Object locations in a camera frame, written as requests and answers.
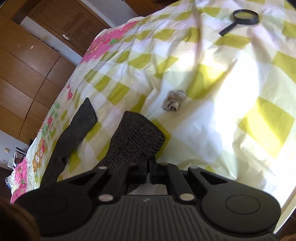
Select dark grey checked pants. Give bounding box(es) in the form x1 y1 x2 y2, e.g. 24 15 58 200
40 98 166 188

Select crumpled grey cloth ball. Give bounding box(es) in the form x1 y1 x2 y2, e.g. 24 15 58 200
162 90 187 111

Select yellow checked bed quilt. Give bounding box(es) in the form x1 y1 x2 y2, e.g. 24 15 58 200
10 1 295 228

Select brown wooden wardrobe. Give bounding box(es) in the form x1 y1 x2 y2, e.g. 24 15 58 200
1 1 108 144

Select black magnifying glass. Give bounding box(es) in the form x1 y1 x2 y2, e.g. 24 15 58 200
219 9 259 36

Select white cable bundle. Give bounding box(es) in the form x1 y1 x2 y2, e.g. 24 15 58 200
4 172 20 188

